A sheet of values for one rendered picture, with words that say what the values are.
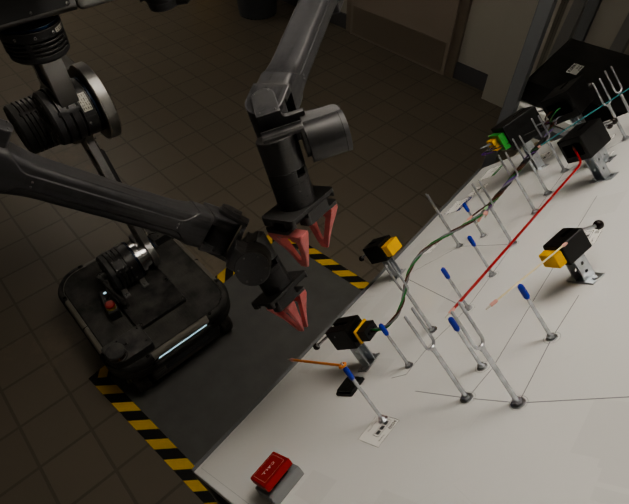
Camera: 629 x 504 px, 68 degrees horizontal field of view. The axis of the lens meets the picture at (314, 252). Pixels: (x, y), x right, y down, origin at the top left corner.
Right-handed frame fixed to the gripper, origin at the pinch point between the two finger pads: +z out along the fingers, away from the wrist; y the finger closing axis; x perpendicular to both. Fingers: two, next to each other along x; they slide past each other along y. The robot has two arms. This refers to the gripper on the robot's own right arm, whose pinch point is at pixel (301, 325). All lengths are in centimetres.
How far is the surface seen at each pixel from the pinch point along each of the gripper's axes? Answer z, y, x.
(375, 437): 6.6, -14.8, -24.8
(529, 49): -18, 91, -20
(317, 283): 45, 83, 100
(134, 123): -70, 119, 238
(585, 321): 2.9, 6.1, -47.2
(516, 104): -5, 93, -12
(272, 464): 5.2, -24.1, -12.5
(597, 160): -1, 49, -41
